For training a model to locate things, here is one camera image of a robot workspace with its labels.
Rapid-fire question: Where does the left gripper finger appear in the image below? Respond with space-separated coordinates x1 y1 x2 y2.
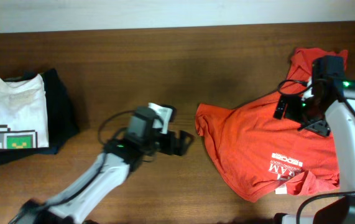
162 104 177 123
174 131 195 156

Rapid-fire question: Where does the folded black garment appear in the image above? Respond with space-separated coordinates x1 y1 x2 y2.
0 68 80 166

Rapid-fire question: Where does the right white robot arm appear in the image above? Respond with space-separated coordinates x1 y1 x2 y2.
274 73 355 223

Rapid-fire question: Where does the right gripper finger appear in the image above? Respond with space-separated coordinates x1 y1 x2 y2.
273 96 288 119
298 119 331 137

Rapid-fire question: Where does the orange red t-shirt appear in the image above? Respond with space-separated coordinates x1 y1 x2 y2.
195 47 349 203

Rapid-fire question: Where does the folded white pixel-print t-shirt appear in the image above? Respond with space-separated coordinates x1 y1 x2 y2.
0 75 49 151

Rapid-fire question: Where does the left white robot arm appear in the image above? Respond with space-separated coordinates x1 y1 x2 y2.
10 103 195 224

